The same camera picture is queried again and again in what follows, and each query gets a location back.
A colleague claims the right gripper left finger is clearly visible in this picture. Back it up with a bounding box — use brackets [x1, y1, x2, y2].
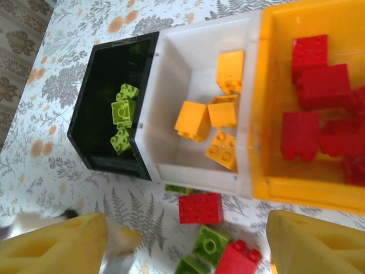
[0, 212, 109, 274]

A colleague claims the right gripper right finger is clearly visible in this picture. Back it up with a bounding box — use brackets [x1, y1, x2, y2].
[266, 210, 365, 274]

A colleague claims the floral table cover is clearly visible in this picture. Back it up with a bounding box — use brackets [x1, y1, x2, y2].
[0, 0, 365, 274]

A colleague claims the red six-stud lego brick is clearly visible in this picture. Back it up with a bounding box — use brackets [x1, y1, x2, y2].
[178, 192, 225, 225]

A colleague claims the yellow-orange plastic bin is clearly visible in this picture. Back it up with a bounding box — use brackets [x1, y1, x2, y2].
[247, 0, 365, 216]

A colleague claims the white plastic bin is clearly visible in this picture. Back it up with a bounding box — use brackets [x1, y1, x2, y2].
[129, 10, 262, 199]

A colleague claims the black plastic bin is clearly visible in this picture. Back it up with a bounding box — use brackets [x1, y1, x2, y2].
[67, 31, 160, 181]

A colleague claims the long orange lego brick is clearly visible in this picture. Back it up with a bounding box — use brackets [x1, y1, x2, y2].
[173, 100, 211, 143]

